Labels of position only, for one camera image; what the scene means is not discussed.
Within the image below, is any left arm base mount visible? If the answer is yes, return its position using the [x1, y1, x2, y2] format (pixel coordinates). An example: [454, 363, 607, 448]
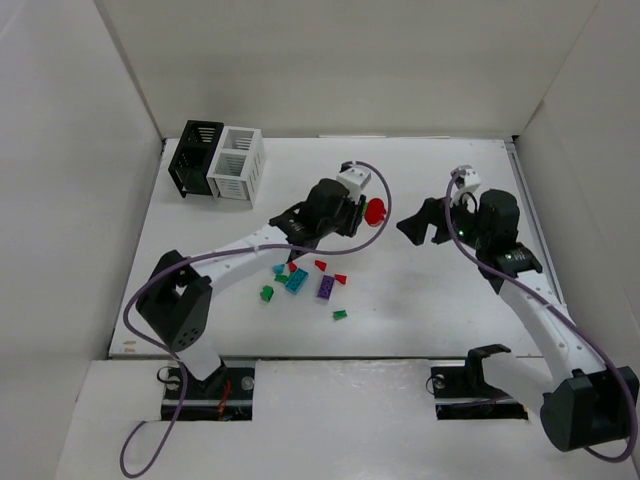
[156, 361, 255, 422]

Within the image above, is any purple flat lego brick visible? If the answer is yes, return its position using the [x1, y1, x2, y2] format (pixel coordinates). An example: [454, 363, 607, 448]
[315, 275, 335, 303]

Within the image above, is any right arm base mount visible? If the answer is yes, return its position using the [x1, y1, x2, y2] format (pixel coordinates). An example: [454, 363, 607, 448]
[425, 360, 529, 421]

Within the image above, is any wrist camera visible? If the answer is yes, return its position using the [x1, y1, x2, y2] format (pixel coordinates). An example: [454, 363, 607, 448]
[450, 165, 481, 205]
[336, 162, 372, 201]

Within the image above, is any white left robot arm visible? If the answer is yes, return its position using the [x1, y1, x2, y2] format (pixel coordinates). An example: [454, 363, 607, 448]
[135, 174, 368, 384]

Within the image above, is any black slotted container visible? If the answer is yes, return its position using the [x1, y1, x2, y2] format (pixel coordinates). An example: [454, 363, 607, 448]
[168, 120, 224, 198]

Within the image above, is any teal flat lego brick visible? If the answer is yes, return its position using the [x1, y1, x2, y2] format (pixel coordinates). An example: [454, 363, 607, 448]
[285, 268, 309, 295]

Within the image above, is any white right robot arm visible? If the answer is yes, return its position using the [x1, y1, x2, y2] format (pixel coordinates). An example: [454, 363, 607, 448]
[397, 189, 639, 463]

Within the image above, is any white slotted container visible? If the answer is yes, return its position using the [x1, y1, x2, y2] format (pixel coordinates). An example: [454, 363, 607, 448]
[206, 126, 267, 207]

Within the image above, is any red flower lego piece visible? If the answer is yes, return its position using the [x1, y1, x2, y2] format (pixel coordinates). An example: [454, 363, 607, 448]
[363, 198, 387, 227]

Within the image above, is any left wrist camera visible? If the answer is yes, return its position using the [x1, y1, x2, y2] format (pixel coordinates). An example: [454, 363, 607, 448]
[336, 162, 372, 201]

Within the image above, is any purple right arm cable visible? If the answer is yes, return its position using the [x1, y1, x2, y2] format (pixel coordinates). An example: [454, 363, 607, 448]
[445, 169, 640, 460]

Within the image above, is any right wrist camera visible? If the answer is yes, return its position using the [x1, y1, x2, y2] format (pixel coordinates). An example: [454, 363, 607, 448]
[450, 165, 481, 205]

